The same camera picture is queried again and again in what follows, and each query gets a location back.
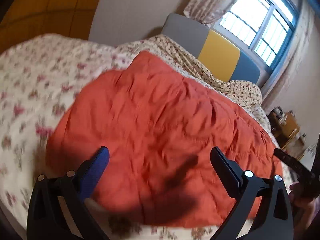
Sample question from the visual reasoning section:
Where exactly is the orange padded down jacket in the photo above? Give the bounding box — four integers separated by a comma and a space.
46, 51, 282, 228

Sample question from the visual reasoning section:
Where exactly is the person right hand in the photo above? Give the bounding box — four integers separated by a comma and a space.
289, 181, 318, 239

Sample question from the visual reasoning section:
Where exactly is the wooden bedside desk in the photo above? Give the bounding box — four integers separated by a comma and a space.
267, 107, 306, 160

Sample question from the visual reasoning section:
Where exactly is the pink patterned right curtain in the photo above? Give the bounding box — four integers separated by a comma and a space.
261, 0, 316, 113

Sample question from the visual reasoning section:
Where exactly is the grey yellow blue headboard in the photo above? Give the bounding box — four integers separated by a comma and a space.
161, 14, 260, 84

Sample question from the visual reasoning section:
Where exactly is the blue framed window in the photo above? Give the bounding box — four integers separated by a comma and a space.
213, 0, 298, 73

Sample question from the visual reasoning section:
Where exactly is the small floral beige pillow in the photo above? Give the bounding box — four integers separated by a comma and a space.
116, 34, 263, 107

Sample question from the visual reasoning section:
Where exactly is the brown wooden wardrobe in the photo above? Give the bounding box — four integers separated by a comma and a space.
1, 0, 99, 51

